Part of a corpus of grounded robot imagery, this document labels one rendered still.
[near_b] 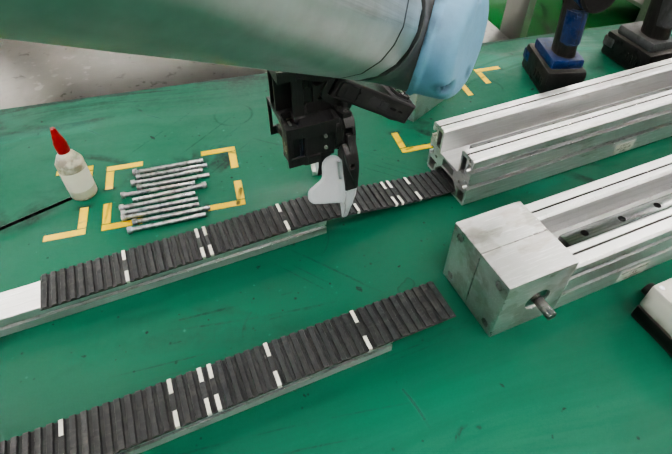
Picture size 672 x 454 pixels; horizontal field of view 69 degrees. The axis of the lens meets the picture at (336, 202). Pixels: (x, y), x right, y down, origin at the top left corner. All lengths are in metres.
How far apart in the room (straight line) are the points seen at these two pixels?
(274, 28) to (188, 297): 0.49
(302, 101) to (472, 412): 0.36
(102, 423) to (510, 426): 0.40
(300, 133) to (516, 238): 0.26
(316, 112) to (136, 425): 0.36
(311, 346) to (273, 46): 0.40
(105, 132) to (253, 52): 0.75
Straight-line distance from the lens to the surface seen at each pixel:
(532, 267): 0.55
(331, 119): 0.53
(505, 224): 0.59
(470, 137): 0.76
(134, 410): 0.54
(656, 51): 1.14
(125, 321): 0.64
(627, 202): 0.75
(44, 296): 0.66
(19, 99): 2.30
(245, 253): 0.64
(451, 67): 0.30
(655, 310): 0.66
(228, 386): 0.53
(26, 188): 0.87
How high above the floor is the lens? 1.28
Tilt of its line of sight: 45 degrees down
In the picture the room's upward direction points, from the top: straight up
